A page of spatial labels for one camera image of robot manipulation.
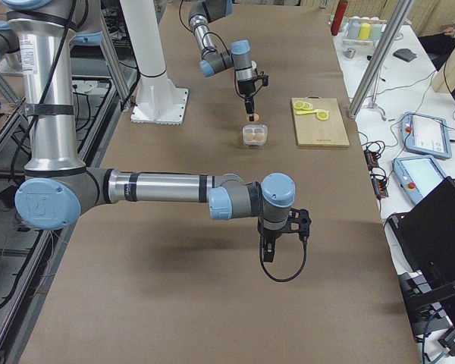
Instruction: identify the near blue teach pendant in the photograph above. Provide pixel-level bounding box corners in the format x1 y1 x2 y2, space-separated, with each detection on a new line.
394 155 447 204

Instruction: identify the clear plastic egg box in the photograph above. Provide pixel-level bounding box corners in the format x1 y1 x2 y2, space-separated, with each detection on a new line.
242 124 268 146

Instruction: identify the far blue teach pendant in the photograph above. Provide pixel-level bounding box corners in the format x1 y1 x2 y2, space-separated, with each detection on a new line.
401 112 452 160

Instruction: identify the red cylindrical bottle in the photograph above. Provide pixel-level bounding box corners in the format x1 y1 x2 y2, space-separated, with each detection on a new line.
331 0 348 36

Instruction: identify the small metal cup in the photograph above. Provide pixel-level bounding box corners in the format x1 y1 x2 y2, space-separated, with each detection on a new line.
344 48 356 59

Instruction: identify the yellow plastic knife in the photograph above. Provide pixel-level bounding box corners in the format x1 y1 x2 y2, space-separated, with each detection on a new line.
296 109 328 117

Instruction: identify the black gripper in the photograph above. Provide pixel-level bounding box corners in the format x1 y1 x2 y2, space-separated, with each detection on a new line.
237 79 256 122
257 217 290 262

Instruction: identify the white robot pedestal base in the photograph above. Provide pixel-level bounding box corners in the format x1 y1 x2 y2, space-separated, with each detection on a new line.
121 0 188 125

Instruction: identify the black camera cable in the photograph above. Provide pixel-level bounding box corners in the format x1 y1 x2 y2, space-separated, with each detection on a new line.
233 71 268 103
259 231 310 282

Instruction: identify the aluminium frame post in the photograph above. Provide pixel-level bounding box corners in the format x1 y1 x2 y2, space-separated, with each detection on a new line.
347 0 415 120

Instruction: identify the grey cup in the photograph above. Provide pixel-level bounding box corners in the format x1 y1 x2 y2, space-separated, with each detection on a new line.
346 20 361 39

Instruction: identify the blue teach pendant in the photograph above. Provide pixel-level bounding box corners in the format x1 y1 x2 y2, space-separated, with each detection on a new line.
401 112 452 160
394 155 447 204

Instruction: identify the yellow cup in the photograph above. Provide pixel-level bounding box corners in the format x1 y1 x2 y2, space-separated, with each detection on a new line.
358 23 372 41

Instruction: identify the black power strip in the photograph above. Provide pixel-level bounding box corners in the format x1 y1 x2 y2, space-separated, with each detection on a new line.
364 149 388 200

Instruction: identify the bamboo cutting board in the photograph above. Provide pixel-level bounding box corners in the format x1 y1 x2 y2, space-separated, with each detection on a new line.
291 97 350 147

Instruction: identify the dark grey pad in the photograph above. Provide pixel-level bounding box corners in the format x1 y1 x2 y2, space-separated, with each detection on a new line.
393 49 417 62

